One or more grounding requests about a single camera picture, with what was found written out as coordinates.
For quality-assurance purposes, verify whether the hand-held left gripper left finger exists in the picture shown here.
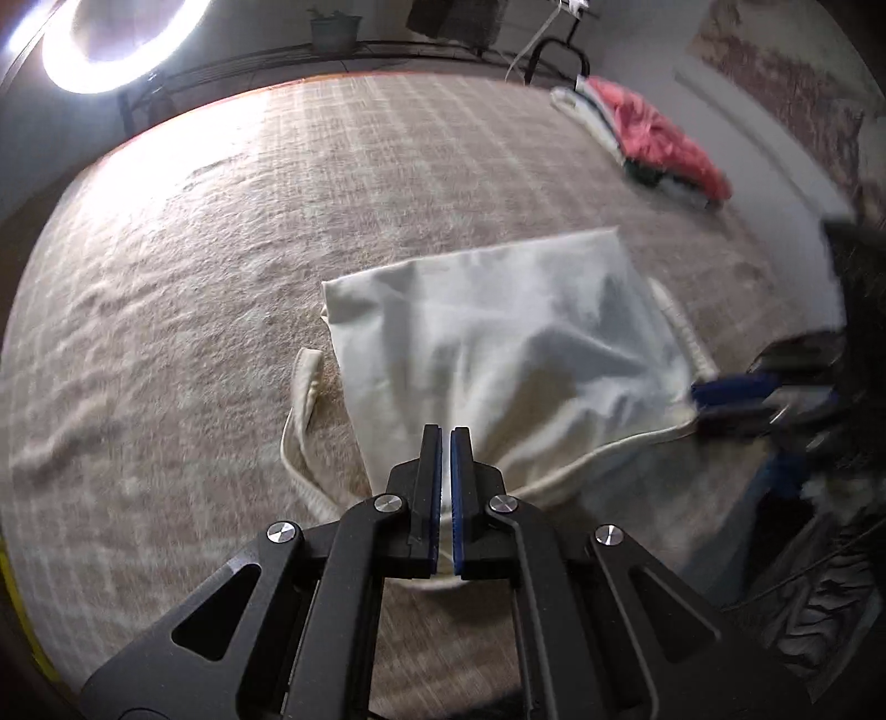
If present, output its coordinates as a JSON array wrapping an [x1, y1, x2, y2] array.
[[81, 424, 444, 720]]

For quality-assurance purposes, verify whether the black metal clothes rack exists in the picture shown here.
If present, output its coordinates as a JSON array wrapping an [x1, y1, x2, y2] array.
[[117, 38, 589, 132]]

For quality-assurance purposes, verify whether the white tank top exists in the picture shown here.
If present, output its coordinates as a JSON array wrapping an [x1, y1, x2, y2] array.
[[280, 227, 714, 589]]

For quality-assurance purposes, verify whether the black metal chair frame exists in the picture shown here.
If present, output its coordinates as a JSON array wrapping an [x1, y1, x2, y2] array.
[[524, 38, 589, 88]]

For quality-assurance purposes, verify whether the plaid bed blanket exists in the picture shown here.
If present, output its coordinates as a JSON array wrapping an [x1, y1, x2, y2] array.
[[0, 73, 846, 693]]

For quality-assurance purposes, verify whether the white folded garment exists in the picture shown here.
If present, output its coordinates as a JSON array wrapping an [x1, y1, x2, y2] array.
[[552, 78, 627, 167]]

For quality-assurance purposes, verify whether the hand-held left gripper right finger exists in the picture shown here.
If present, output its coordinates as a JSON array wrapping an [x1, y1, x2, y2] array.
[[450, 427, 814, 720]]

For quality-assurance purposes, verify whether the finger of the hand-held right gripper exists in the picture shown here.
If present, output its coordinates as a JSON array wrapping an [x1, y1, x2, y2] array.
[[692, 331, 842, 407], [696, 388, 838, 437]]

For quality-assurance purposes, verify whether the dark folded garment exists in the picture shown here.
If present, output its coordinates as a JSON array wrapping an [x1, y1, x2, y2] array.
[[623, 159, 721, 209]]

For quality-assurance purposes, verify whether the ring light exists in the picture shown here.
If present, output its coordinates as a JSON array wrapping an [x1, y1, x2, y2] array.
[[42, 0, 212, 94]]

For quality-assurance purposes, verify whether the white lamp cable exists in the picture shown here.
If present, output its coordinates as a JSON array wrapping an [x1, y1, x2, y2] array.
[[507, 10, 562, 80]]

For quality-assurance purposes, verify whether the pink folded garment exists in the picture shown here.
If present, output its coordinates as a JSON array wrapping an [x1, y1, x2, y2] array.
[[588, 76, 733, 202]]

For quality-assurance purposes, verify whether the potted plant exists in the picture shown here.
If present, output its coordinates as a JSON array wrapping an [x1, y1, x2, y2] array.
[[308, 7, 364, 55]]

